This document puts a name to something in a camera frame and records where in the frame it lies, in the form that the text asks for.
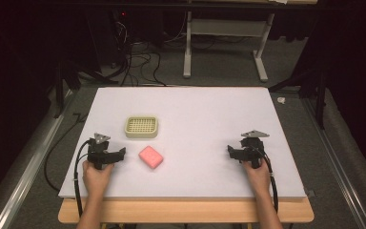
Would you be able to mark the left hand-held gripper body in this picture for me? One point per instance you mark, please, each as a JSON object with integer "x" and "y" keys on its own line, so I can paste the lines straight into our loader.
{"x": 97, "y": 152}

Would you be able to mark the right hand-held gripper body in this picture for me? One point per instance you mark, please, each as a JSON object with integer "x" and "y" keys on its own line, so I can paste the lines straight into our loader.
{"x": 253, "y": 149}

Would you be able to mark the pink soap bar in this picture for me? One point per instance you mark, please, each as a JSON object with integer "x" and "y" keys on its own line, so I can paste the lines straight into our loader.
{"x": 151, "y": 157}

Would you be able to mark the cream soap dish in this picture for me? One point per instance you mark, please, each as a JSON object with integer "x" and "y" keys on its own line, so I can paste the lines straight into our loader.
{"x": 141, "y": 126}

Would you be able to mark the person's left hand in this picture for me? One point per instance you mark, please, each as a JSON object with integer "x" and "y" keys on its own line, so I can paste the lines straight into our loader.
{"x": 96, "y": 178}

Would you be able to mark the person's right hand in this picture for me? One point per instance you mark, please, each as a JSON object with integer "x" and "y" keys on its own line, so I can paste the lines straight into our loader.
{"x": 259, "y": 178}

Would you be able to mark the white foam board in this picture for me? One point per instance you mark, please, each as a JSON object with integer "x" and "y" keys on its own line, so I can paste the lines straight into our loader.
{"x": 197, "y": 120}

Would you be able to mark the white paper scrap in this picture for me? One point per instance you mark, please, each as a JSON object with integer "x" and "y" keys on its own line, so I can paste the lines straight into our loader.
{"x": 281, "y": 100}

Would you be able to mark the wooden table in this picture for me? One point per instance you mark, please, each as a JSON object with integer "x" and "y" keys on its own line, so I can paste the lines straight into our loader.
{"x": 187, "y": 210}

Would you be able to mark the black metal stand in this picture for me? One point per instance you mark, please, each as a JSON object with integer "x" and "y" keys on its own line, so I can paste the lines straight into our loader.
{"x": 61, "y": 86}
{"x": 317, "y": 92}

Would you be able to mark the black computer case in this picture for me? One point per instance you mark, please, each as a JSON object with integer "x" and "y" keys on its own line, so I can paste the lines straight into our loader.
{"x": 108, "y": 35}

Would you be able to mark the aluminium floor rail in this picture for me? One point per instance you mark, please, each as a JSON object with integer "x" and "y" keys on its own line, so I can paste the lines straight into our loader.
{"x": 336, "y": 171}
{"x": 28, "y": 171}

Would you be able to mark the white metal desk frame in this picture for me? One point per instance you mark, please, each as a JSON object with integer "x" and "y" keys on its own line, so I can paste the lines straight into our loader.
{"x": 228, "y": 27}

